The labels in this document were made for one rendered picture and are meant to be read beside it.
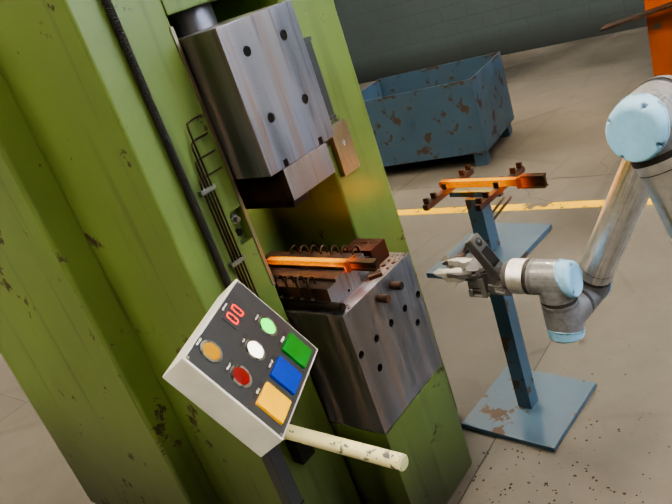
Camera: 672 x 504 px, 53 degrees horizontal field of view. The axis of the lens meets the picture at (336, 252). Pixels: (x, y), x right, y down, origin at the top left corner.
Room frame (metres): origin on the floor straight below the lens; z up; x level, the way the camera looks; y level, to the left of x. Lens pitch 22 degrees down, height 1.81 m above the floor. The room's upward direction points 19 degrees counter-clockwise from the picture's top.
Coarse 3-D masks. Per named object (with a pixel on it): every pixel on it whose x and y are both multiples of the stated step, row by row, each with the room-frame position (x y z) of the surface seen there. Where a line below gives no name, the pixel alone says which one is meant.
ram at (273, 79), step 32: (288, 0) 1.95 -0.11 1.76; (224, 32) 1.76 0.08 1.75; (256, 32) 1.84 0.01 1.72; (288, 32) 1.92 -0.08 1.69; (192, 64) 1.84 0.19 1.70; (224, 64) 1.76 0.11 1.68; (256, 64) 1.81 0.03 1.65; (288, 64) 1.89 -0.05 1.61; (224, 96) 1.79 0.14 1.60; (256, 96) 1.78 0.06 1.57; (288, 96) 1.86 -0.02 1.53; (320, 96) 1.95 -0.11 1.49; (224, 128) 1.82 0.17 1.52; (256, 128) 1.75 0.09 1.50; (288, 128) 1.83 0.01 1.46; (320, 128) 1.92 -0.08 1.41; (256, 160) 1.77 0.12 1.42; (288, 160) 1.80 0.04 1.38
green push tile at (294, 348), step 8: (288, 336) 1.47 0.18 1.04; (288, 344) 1.44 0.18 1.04; (296, 344) 1.46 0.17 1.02; (304, 344) 1.47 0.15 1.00; (288, 352) 1.42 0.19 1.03; (296, 352) 1.43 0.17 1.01; (304, 352) 1.45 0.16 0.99; (296, 360) 1.41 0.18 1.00; (304, 360) 1.42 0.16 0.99; (304, 368) 1.41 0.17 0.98
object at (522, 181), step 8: (520, 176) 2.03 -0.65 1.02; (528, 176) 2.01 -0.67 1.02; (536, 176) 1.99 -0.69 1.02; (544, 176) 1.98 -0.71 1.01; (440, 184) 2.26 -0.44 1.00; (448, 184) 2.24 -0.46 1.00; (456, 184) 2.21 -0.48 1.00; (464, 184) 2.19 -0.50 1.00; (472, 184) 2.17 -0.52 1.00; (480, 184) 2.14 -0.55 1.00; (488, 184) 2.12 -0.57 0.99; (504, 184) 2.07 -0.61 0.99; (512, 184) 2.05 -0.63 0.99; (520, 184) 2.03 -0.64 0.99; (528, 184) 2.02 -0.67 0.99; (536, 184) 2.00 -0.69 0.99; (544, 184) 1.98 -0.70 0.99
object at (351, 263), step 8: (272, 256) 2.12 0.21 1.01; (280, 256) 2.09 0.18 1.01; (352, 256) 1.88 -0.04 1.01; (312, 264) 1.96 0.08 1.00; (320, 264) 1.93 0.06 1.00; (328, 264) 1.91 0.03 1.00; (336, 264) 1.89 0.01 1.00; (344, 264) 1.85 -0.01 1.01; (352, 264) 1.85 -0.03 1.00; (360, 264) 1.83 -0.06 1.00; (368, 264) 1.81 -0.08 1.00; (376, 264) 1.80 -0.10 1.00
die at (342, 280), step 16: (288, 256) 2.11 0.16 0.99; (304, 256) 2.06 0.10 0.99; (320, 256) 2.02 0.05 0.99; (336, 256) 1.97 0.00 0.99; (272, 272) 2.03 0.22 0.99; (288, 272) 1.98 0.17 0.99; (304, 272) 1.94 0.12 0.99; (320, 272) 1.90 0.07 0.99; (336, 272) 1.86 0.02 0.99; (352, 272) 1.87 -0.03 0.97; (368, 272) 1.92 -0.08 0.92; (304, 288) 1.85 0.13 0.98; (320, 288) 1.81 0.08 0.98; (336, 288) 1.81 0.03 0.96; (352, 288) 1.85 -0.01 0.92
